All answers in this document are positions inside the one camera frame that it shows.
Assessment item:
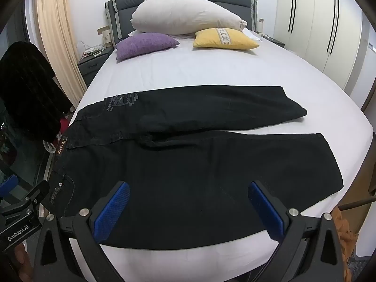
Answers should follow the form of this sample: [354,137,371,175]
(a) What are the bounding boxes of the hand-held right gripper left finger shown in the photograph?
[32,180,130,282]

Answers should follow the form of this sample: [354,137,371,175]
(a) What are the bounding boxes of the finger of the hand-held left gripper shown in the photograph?
[25,180,50,209]
[0,175,19,200]

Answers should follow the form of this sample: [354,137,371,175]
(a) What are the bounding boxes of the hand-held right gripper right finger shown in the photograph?
[248,180,344,282]

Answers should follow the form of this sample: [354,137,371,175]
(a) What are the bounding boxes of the black pants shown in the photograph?
[48,85,344,251]

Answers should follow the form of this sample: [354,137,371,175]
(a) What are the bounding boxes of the person's left hand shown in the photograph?
[9,241,31,271]

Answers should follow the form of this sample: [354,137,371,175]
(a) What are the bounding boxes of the pink cloth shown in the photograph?
[59,117,71,137]

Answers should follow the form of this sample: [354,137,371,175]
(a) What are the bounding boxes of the orange cloth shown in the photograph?
[332,207,357,259]

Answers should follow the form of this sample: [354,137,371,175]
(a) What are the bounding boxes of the black hanging garment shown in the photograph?
[0,42,74,150]

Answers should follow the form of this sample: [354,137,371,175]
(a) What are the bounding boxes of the dark grey nightstand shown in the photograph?
[255,31,285,49]
[77,48,114,84]

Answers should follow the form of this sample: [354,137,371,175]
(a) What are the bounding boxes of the clutter of small items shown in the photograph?
[82,45,105,57]

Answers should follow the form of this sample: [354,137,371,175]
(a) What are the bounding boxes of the bed with white sheet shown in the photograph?
[48,26,373,282]

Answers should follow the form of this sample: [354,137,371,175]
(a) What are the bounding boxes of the beige curtain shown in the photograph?
[35,0,89,106]

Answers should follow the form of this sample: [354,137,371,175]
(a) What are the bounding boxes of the purple cushion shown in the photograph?
[114,33,180,61]

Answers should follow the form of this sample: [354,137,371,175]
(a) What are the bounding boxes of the yellow cushion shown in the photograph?
[193,28,260,50]

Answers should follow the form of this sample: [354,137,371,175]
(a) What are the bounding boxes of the grey padded headboard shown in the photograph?
[104,0,259,46]

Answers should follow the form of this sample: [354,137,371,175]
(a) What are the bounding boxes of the large white pillow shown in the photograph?
[130,0,248,35]

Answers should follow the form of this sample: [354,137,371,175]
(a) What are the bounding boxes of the cream wardrobe with black handles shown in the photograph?
[273,0,376,97]

